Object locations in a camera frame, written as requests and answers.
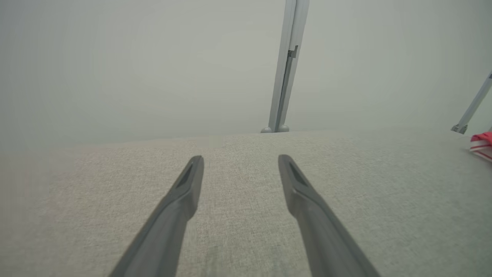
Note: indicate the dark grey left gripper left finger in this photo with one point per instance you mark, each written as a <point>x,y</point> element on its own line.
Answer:
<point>169,223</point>

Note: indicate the grey slanted partition post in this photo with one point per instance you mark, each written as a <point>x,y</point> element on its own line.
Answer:
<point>472,107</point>

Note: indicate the grey partition post round feet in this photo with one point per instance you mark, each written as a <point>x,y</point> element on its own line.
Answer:
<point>286,77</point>

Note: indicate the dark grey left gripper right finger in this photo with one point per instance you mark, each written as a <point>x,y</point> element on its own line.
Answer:
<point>319,231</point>

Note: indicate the red Bulls 23 jersey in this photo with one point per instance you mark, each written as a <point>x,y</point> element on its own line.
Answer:
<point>482,146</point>

